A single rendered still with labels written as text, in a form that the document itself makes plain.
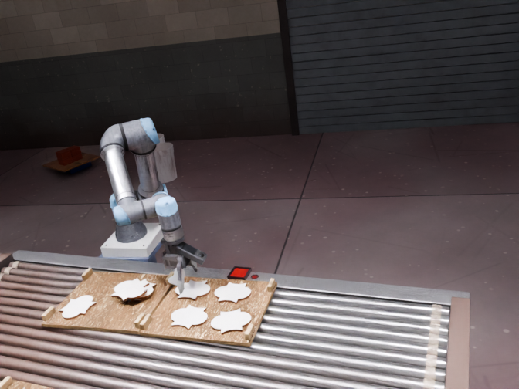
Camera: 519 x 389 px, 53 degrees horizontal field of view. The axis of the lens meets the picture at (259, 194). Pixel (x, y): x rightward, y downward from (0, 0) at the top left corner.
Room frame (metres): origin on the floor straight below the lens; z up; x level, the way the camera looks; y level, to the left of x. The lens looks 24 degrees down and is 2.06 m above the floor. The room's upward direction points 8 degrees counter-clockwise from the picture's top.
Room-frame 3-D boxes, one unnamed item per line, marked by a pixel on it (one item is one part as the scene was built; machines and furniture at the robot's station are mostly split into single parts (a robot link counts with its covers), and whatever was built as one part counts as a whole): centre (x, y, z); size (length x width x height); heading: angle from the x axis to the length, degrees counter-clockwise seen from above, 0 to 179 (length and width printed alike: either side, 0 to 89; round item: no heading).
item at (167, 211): (1.72, 0.34, 1.27); 0.09 x 0.08 x 0.11; 17
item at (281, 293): (1.80, 0.32, 0.90); 1.95 x 0.05 x 0.05; 66
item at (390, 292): (1.86, 0.29, 0.89); 2.08 x 0.08 x 0.06; 66
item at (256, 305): (1.59, 0.23, 0.93); 0.41 x 0.35 x 0.02; 70
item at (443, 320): (1.75, 0.34, 0.90); 1.95 x 0.05 x 0.05; 66
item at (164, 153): (5.40, 1.00, 0.19); 0.30 x 0.30 x 0.37
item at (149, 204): (1.80, 0.38, 1.27); 0.11 x 0.11 x 0.08; 17
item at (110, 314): (1.74, 0.63, 0.93); 0.41 x 0.35 x 0.02; 71
